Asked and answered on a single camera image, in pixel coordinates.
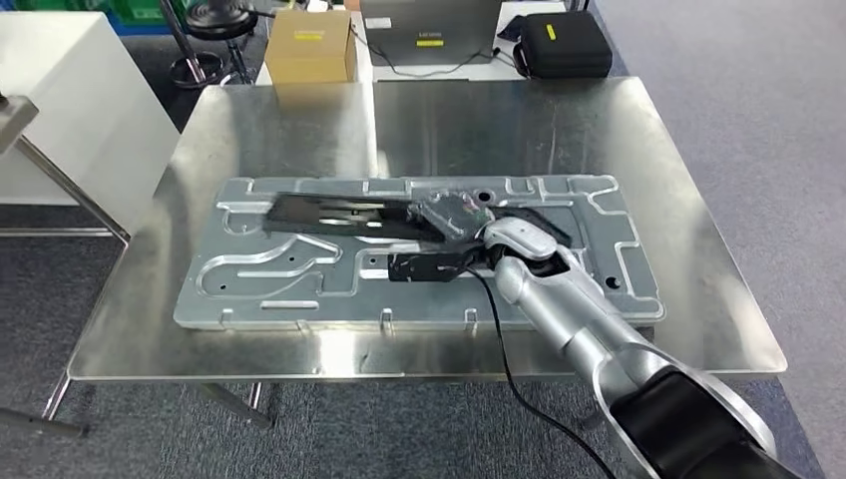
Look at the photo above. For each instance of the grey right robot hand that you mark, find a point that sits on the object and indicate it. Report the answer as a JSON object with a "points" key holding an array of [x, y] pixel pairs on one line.
{"points": [[453, 215]]}

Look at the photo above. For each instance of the black plastic panel part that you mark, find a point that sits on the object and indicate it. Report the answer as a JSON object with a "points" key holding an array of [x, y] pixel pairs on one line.
{"points": [[317, 218]]}

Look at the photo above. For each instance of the steel workbench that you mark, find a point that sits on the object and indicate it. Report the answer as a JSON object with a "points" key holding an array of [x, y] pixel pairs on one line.
{"points": [[463, 132]]}

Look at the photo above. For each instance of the grey laptop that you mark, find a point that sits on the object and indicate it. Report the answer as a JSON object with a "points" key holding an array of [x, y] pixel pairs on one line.
{"points": [[429, 26]]}

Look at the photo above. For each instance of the black zip case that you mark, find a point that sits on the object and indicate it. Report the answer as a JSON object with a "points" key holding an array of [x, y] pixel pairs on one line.
{"points": [[562, 49]]}

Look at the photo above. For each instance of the grey metal jig plate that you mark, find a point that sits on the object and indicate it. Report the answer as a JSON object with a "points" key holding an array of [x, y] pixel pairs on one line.
{"points": [[264, 291]]}

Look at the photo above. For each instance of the brown cardboard box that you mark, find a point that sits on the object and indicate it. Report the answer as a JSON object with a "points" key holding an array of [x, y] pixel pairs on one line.
{"points": [[307, 59]]}

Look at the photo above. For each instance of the black seat stool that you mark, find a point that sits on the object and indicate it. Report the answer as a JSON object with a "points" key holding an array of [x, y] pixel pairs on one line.
{"points": [[221, 20]]}

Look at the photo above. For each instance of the green plastic crate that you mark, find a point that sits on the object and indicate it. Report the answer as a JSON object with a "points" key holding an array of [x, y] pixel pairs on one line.
{"points": [[135, 10], [49, 5]]}

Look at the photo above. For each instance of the white cabinet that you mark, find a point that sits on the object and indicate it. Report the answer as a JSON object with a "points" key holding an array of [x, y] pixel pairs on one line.
{"points": [[79, 99]]}

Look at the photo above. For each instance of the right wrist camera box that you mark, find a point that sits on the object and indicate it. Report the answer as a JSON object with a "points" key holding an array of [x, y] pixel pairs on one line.
{"points": [[423, 266]]}

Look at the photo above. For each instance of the grey metal frame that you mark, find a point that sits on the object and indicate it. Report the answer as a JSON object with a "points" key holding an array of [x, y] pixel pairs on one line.
{"points": [[16, 116]]}

